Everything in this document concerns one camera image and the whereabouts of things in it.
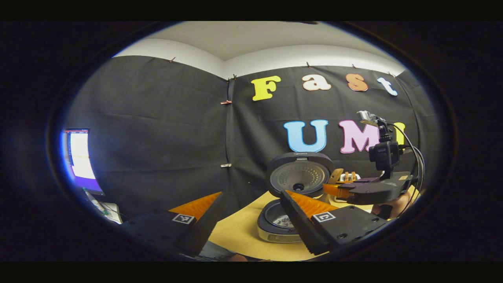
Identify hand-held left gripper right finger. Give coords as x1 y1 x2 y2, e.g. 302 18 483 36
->
280 190 389 256

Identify computer monitor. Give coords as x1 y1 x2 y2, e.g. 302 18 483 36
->
63 129 105 196

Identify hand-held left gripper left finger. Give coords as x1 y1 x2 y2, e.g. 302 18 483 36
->
120 191 228 258

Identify person's grey clothing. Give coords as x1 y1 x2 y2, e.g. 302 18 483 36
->
196 241 236 262

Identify black camera cable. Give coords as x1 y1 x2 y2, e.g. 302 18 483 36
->
387 123 426 205

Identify black backdrop cloth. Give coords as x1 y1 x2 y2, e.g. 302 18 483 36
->
63 55 441 221

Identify dark blue rice cooker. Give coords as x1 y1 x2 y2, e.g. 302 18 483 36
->
257 152 335 244

